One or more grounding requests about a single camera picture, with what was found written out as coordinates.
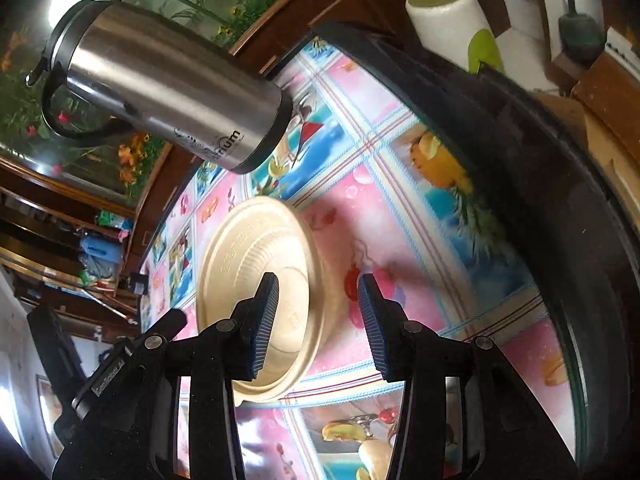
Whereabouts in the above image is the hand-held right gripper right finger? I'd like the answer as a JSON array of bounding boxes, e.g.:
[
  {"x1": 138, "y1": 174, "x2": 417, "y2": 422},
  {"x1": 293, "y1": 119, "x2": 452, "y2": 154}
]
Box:
[{"x1": 356, "y1": 272, "x2": 581, "y2": 480}]

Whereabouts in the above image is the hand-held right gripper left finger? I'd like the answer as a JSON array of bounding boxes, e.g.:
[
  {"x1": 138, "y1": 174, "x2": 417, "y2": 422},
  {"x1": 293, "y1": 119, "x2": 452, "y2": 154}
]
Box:
[{"x1": 52, "y1": 272, "x2": 281, "y2": 480}]

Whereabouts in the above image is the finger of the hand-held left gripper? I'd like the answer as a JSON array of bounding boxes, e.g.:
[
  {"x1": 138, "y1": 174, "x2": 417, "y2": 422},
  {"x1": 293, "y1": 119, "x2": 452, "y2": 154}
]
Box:
[{"x1": 142, "y1": 309, "x2": 187, "y2": 343}]

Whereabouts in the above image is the blue plastic bag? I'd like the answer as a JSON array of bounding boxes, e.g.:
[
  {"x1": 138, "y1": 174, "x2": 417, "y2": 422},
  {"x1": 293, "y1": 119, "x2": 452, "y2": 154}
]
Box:
[{"x1": 80, "y1": 237, "x2": 123, "y2": 273}]

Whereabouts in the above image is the floral printed tablecloth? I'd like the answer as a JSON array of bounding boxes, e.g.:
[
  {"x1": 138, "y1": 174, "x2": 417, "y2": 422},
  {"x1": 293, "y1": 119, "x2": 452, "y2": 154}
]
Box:
[{"x1": 137, "y1": 35, "x2": 571, "y2": 480}]

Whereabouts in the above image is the stainless steel thermos jug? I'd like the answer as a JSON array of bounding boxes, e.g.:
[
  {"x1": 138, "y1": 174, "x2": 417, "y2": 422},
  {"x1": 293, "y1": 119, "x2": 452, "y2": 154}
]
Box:
[{"x1": 25, "y1": 0, "x2": 293, "y2": 176}]

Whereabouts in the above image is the wooden box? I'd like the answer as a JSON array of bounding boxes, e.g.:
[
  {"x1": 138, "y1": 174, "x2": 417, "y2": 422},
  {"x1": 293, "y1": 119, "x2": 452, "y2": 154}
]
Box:
[{"x1": 570, "y1": 50, "x2": 640, "y2": 161}]

